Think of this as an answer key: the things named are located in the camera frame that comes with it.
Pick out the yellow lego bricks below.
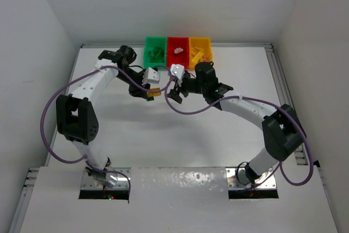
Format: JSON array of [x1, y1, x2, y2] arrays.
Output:
[[191, 47, 208, 63]]

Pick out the green lego brick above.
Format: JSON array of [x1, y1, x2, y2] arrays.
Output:
[[147, 46, 165, 63]]

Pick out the yellow green lego pair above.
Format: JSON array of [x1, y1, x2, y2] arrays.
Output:
[[146, 88, 161, 101]]

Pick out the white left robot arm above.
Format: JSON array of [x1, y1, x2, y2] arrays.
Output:
[[56, 45, 160, 171]]

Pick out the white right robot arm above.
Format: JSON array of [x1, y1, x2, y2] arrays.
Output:
[[165, 62, 306, 185]]

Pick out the green plastic bin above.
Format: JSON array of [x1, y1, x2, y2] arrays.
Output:
[[143, 37, 167, 68]]

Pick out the yellow plastic bin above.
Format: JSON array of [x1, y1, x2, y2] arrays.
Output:
[[189, 37, 213, 69]]

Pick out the red plastic bin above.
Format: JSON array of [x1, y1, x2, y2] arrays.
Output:
[[166, 37, 189, 69]]

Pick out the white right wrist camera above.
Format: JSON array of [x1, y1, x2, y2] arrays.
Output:
[[170, 64, 185, 81]]

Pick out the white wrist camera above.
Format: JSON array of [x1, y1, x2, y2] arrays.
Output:
[[142, 67, 160, 85], [170, 64, 185, 81]]

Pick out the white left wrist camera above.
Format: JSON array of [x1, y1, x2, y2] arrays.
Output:
[[142, 67, 160, 85]]

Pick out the aluminium frame rail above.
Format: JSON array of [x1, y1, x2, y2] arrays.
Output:
[[264, 44, 309, 166]]

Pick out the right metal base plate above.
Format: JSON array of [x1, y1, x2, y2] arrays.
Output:
[[226, 166, 278, 190]]

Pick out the metal base plate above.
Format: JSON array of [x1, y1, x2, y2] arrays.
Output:
[[226, 166, 278, 190], [81, 168, 131, 190]]

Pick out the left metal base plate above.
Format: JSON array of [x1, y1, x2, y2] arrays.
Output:
[[81, 168, 131, 190]]

